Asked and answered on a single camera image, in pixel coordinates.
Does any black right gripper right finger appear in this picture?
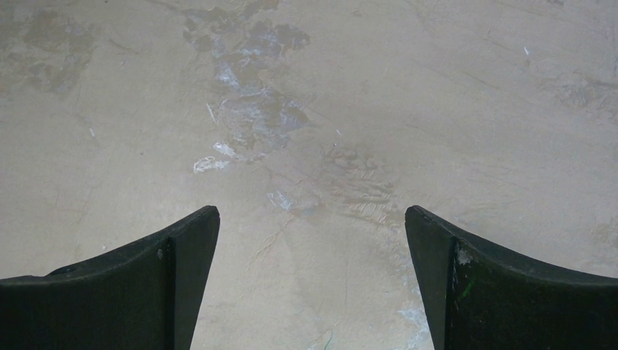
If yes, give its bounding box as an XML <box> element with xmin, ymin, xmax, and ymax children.
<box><xmin>405</xmin><ymin>206</ymin><xmax>617</xmax><ymax>349</ymax></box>

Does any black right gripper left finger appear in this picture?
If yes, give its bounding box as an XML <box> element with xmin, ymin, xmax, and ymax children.
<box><xmin>1</xmin><ymin>206</ymin><xmax>220</xmax><ymax>349</ymax></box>

